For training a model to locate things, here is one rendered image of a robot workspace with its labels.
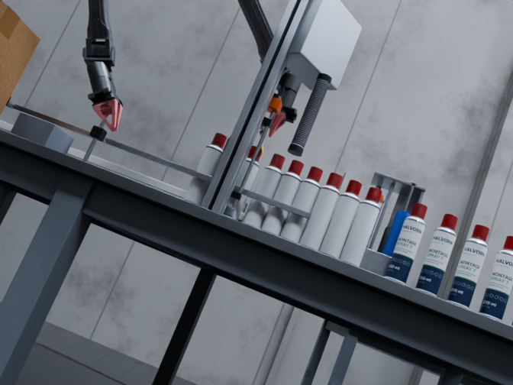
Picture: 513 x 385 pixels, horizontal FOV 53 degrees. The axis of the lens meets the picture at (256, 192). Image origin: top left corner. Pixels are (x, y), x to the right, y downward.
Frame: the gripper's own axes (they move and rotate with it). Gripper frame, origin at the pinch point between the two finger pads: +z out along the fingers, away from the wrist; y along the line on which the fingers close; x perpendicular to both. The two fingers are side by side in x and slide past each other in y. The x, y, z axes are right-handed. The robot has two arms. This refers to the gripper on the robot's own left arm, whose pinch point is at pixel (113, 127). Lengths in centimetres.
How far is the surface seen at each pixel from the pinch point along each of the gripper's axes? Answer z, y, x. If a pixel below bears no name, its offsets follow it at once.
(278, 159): 25.0, -1.4, -39.7
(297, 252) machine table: 56, -47, -36
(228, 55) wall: -151, 240, -39
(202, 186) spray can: 25.5, -2.1, -19.0
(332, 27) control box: 1, -13, -63
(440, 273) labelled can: 65, -3, -66
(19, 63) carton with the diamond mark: -14.9, -19.3, 13.2
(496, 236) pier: 49, 265, -180
